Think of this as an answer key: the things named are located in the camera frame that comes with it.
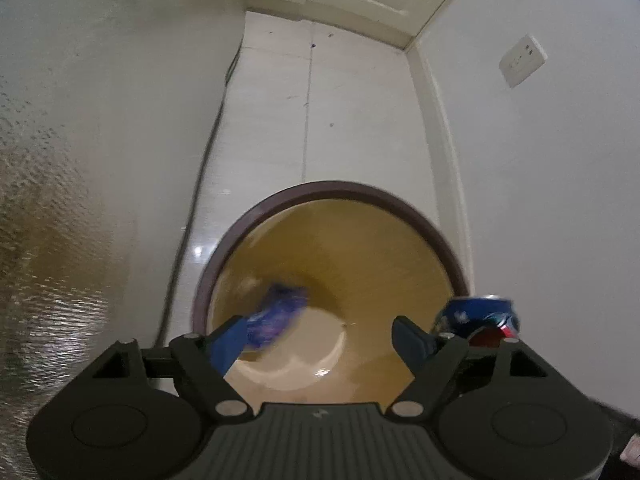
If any black cable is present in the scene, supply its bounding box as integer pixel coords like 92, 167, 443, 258
152, 42, 246, 348

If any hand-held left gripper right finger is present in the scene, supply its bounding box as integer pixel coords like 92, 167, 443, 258
385, 316, 563, 417

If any brown rimmed beige trash bin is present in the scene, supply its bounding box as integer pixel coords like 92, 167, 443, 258
192, 180, 471, 406

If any white baseboard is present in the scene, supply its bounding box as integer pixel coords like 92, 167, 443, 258
406, 42, 473, 293

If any blue soda can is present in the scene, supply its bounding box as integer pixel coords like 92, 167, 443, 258
434, 294, 521, 350

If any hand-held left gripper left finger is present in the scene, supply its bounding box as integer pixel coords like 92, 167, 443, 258
75, 314, 253, 420

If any white wall socket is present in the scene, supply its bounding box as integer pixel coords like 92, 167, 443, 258
498, 34, 547, 88

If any blue snack wrapper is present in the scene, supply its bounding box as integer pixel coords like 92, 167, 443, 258
245, 282, 308, 351

